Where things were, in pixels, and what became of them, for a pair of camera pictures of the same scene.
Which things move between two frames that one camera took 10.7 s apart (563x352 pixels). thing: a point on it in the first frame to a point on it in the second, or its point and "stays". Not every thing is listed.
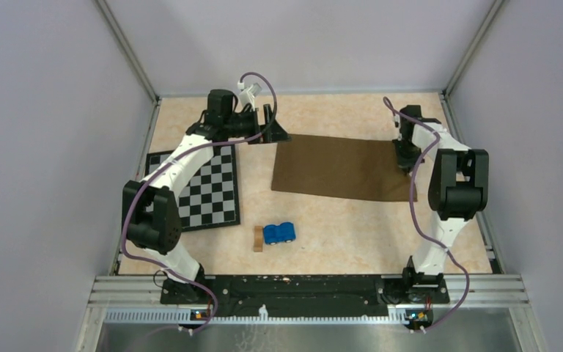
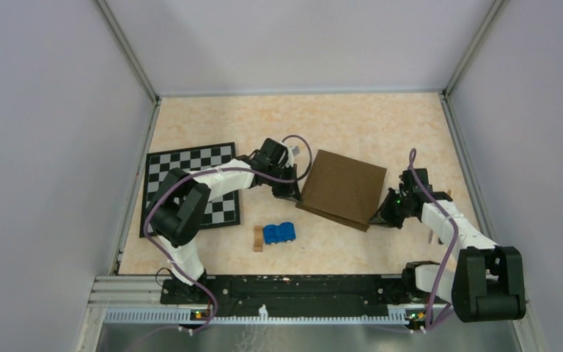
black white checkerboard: [209, 197] stays
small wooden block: [258, 238] stays
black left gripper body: [244, 125] to [282, 171]
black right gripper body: [405, 153] to [399, 209]
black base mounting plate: [305, 292] stays
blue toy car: [273, 233] stays
